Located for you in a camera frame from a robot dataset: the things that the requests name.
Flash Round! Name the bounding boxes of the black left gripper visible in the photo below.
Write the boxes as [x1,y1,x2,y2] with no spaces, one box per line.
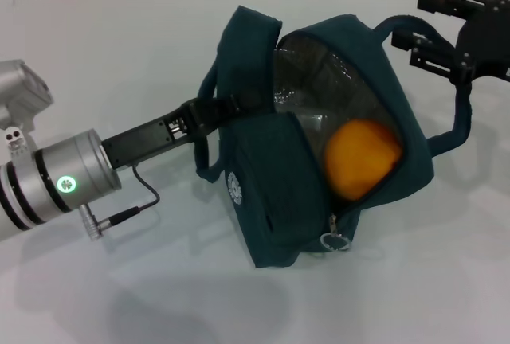
[101,88,265,170]

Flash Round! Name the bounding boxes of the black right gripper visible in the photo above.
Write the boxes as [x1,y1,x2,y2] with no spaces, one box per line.
[391,0,510,84]

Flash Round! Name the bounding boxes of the dark teal insulated lunch bag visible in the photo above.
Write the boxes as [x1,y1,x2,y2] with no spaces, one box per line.
[194,4,476,269]

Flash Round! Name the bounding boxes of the orange yellow pear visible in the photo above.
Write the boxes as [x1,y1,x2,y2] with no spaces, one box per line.
[323,119,403,201]

